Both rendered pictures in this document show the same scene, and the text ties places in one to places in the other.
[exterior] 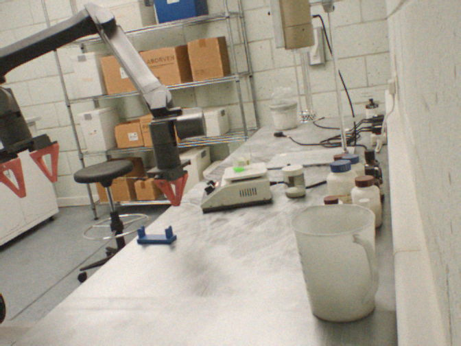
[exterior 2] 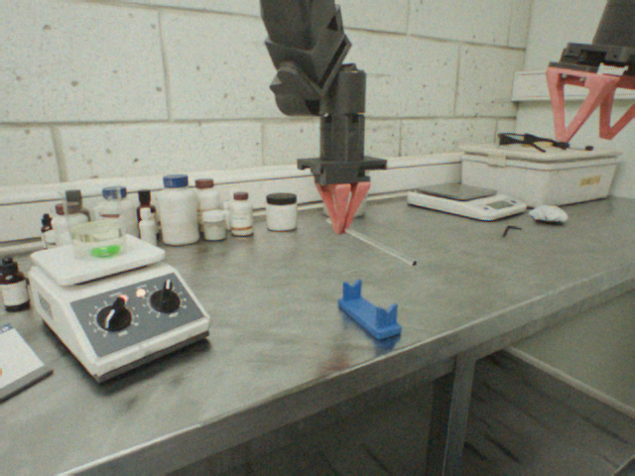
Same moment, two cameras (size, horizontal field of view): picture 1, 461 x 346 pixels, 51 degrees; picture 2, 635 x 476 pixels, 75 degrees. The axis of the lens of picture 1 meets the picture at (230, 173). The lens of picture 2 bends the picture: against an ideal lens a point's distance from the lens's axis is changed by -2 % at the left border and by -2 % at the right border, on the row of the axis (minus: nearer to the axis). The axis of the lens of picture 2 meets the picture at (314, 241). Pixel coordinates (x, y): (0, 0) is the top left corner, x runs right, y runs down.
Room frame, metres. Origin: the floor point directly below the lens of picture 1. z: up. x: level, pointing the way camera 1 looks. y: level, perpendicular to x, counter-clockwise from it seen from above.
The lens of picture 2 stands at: (1.54, 0.46, 1.00)
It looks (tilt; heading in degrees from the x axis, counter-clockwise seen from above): 18 degrees down; 220
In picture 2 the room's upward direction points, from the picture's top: straight up
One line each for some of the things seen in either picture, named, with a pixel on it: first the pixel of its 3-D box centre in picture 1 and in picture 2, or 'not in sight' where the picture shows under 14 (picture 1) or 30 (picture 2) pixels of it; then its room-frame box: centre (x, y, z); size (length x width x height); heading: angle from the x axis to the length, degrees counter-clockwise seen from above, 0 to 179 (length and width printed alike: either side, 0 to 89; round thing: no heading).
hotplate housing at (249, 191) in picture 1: (238, 187); (112, 295); (1.35, -0.02, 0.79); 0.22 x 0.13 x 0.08; 86
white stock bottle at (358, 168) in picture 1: (352, 177); (118, 217); (1.20, -0.31, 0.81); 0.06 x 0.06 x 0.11
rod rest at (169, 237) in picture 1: (155, 233); (368, 305); (1.14, 0.21, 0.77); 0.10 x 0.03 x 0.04; 65
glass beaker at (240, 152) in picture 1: (241, 156); (93, 222); (1.35, -0.04, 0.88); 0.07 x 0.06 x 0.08; 2
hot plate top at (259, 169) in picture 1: (245, 171); (98, 256); (1.35, -0.04, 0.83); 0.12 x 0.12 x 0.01; 86
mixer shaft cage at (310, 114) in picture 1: (304, 84); not in sight; (1.68, -0.30, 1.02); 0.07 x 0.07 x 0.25
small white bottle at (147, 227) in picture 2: not in sight; (147, 227); (1.16, -0.27, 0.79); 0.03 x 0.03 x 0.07
